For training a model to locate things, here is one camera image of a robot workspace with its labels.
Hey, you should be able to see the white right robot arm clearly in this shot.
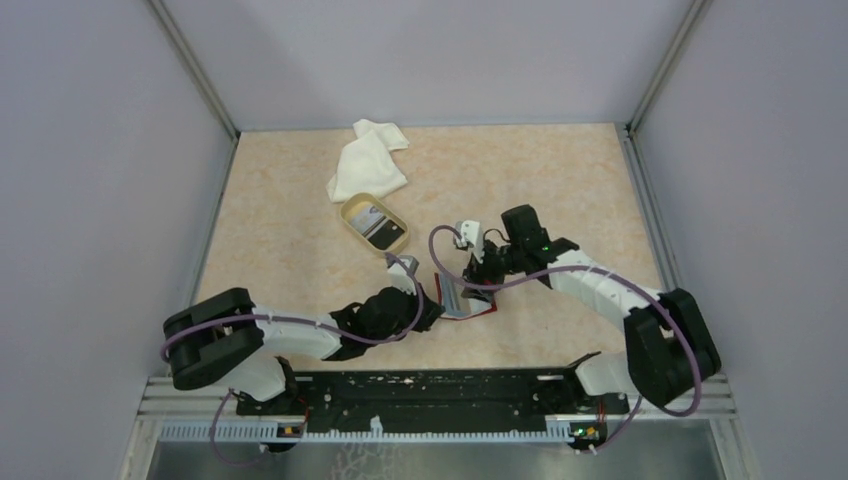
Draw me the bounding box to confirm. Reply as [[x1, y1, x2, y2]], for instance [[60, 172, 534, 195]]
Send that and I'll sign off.
[[454, 205, 722, 412]]

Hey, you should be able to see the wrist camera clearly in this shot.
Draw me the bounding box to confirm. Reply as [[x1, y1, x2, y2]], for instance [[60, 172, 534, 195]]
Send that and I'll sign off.
[[453, 220, 485, 263], [387, 255, 419, 295]]

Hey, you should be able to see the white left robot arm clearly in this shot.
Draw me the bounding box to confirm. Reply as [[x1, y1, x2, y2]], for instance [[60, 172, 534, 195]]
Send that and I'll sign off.
[[160, 287, 444, 414]]

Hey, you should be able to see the silver VIP card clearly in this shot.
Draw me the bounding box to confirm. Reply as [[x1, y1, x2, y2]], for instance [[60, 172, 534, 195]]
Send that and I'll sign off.
[[348, 204, 386, 238]]

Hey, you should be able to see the white crumpled cloth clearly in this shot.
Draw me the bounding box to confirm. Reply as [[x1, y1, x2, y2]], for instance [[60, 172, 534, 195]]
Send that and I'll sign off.
[[326, 119, 410, 203]]

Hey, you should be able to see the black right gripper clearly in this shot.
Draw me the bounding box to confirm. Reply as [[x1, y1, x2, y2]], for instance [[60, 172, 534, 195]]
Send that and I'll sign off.
[[461, 235, 526, 302]]

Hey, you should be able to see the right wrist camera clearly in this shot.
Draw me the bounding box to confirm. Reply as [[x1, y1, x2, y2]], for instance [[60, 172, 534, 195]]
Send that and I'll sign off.
[[453, 220, 485, 263]]

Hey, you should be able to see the red card holder wallet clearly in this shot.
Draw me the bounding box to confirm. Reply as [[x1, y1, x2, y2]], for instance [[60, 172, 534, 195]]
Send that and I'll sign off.
[[434, 273, 498, 321]]

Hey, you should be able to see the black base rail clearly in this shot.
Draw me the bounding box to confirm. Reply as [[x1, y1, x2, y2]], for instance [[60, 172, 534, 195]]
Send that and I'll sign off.
[[236, 367, 629, 434]]

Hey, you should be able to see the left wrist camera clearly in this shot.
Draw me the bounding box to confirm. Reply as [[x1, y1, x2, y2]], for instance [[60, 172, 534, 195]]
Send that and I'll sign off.
[[387, 255, 419, 295]]

